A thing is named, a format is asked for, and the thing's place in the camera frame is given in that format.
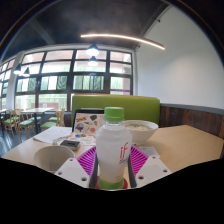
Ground white paper sheets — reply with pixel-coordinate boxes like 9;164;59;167
33;125;73;145

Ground curved linear ceiling light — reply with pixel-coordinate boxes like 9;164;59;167
79;32;166;51

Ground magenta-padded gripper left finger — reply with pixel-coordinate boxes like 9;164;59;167
54;145;100;190

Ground small white paper packet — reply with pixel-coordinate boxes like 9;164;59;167
138;144;161;158

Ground beige patterned paper cup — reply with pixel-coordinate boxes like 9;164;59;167
33;144;76;174

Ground group of pendant lamps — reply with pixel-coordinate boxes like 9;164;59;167
12;44;101;78

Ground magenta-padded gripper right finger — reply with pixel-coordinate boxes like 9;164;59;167
127;145;173;188

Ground light wooden dining table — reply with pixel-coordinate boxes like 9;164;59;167
21;107;54;128

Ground clear green-capped drink bottle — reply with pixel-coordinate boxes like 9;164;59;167
95;106;133;191

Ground black-framed window wall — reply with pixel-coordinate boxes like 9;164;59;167
0;49;134;111

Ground green upholstered bench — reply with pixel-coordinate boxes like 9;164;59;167
70;94;161;127

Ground white ceramic bowl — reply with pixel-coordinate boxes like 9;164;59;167
121;119;160;146

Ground group of wooden green-seated chairs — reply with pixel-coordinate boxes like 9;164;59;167
0;108;66;134

